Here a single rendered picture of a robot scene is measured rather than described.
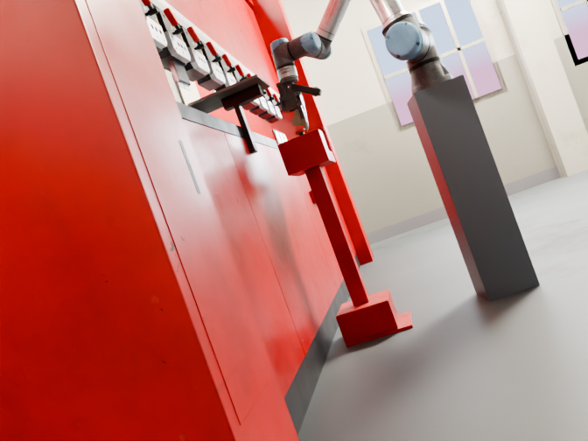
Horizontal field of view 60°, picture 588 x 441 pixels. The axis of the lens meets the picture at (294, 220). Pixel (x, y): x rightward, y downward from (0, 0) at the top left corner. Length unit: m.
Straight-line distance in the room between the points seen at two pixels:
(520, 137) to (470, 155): 3.71
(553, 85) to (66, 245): 5.14
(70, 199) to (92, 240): 0.07
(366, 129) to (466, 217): 3.53
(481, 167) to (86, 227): 1.41
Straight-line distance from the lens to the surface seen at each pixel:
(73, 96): 0.79
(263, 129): 4.04
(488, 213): 1.88
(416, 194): 5.30
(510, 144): 5.53
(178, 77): 1.88
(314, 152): 1.83
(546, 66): 5.59
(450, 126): 1.86
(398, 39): 1.81
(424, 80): 1.90
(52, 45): 0.82
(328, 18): 2.09
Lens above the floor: 0.50
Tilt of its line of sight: level
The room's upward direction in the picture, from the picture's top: 20 degrees counter-clockwise
